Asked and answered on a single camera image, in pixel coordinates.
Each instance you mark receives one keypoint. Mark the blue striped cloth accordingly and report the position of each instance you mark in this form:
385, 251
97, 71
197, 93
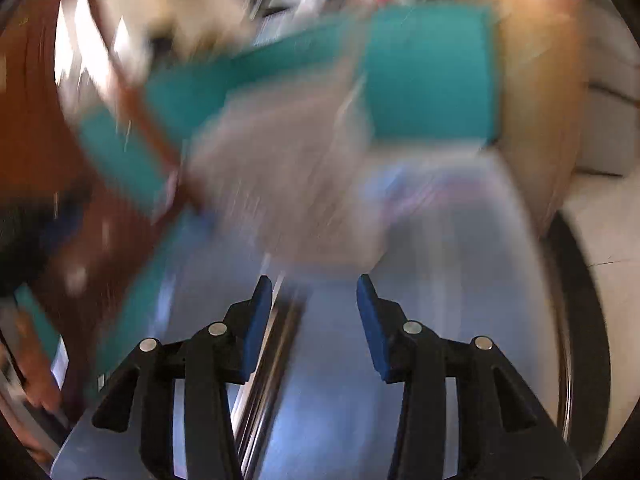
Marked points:
450, 270

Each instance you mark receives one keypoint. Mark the white plastic utensil holder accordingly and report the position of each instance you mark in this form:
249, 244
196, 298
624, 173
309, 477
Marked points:
290, 185

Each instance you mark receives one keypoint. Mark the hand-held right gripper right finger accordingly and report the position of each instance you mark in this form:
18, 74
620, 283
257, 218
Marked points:
372, 332

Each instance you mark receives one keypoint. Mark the teal lower kitchen cabinets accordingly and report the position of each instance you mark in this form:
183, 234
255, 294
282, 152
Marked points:
430, 70

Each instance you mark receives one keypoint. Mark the wood framed glass door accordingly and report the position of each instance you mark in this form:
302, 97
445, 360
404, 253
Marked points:
540, 85

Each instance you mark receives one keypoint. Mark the grey refrigerator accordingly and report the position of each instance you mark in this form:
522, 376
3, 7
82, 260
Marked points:
610, 125

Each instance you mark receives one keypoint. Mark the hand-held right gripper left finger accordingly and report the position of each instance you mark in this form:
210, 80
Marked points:
257, 327

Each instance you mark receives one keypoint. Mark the carved wooden chair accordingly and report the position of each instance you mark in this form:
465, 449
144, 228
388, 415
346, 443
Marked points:
30, 110

